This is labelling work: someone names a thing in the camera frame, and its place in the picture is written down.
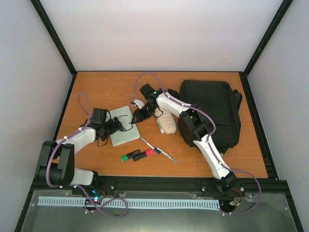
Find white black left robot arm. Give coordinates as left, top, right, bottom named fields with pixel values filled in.
left=34, top=108, right=123, bottom=195

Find black student bag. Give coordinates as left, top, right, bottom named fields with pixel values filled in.
left=168, top=80, right=242, bottom=154

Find light blue cable duct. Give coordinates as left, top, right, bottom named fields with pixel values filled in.
left=37, top=196, right=220, bottom=210

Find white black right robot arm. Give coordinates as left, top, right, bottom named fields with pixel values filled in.
left=131, top=84, right=237, bottom=196

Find silver pen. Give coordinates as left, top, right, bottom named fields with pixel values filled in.
left=161, top=151, right=178, bottom=164

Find black aluminium frame rail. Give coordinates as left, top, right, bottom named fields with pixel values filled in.
left=30, top=176, right=290, bottom=198

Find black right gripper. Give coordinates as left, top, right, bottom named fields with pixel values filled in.
left=133, top=103, right=157, bottom=124

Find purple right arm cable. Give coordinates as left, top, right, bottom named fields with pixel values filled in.
left=132, top=72, right=262, bottom=216

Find blue capped white marker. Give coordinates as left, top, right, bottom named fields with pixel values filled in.
left=140, top=137, right=161, bottom=154

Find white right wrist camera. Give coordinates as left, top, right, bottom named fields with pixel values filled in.
left=131, top=99, right=145, bottom=109

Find grey Great Gatsby book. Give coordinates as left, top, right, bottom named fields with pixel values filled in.
left=110, top=106, right=140, bottom=146

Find green white glue stick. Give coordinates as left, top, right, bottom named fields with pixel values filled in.
left=157, top=120, right=165, bottom=133

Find beige ribbed pencil case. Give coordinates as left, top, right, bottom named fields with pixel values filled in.
left=154, top=107, right=177, bottom=134

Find pink black highlighter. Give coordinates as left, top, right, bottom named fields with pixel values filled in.
left=133, top=149, right=153, bottom=161

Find green black highlighter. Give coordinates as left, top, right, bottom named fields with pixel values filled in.
left=120, top=149, right=140, bottom=161

